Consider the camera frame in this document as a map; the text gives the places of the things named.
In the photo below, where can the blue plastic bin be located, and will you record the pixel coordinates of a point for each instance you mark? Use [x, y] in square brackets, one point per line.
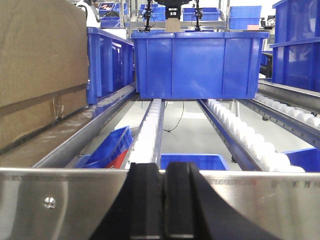
[197, 64]
[111, 64]

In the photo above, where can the stacked blue bins right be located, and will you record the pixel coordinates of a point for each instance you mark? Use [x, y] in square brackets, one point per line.
[296, 50]

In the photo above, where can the white roller track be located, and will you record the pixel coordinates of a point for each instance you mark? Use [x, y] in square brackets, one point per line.
[289, 118]
[248, 148]
[146, 145]

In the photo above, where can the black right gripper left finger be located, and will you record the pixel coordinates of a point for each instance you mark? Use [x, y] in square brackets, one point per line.
[136, 212]

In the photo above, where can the white roller track right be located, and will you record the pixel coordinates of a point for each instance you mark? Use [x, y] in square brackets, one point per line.
[289, 118]

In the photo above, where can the steel lane divider left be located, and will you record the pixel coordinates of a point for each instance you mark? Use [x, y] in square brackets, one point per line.
[104, 111]

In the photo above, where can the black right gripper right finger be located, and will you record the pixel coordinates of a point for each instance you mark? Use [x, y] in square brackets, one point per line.
[193, 210]

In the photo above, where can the blue plastic bin left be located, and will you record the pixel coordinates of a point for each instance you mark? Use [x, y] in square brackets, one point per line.
[111, 64]

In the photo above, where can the white roller track left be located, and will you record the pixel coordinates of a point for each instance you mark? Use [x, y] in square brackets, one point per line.
[146, 145]

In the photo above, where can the blue bin lower right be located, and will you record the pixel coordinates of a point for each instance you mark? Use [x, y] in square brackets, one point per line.
[308, 158]

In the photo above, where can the tilted blue bin lower left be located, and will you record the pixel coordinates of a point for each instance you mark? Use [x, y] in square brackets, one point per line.
[110, 153]

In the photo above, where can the white roller track middle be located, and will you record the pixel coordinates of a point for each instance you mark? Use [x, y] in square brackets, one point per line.
[248, 148]

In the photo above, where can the blue plastic bin centre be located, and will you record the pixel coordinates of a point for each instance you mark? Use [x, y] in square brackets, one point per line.
[197, 64]

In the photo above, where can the stainless steel shelf front rail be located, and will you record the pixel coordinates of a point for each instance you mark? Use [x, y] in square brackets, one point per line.
[69, 204]

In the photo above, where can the blue bin lower centre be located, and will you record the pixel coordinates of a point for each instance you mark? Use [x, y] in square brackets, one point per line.
[202, 161]

